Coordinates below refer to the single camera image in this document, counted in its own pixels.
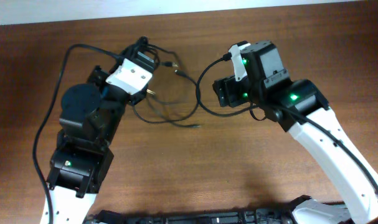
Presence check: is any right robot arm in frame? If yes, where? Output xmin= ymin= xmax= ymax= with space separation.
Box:
xmin=213 ymin=40 xmax=378 ymax=223

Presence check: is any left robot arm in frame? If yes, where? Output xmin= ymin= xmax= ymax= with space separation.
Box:
xmin=41 ymin=52 xmax=156 ymax=223

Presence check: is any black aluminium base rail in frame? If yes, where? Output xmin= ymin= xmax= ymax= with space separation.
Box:
xmin=82 ymin=195 xmax=357 ymax=224

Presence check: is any thick black usb cable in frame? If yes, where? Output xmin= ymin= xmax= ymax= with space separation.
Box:
xmin=118 ymin=35 xmax=201 ymax=124

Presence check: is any thin black usb cable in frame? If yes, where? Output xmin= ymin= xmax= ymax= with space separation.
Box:
xmin=131 ymin=90 xmax=202 ymax=129

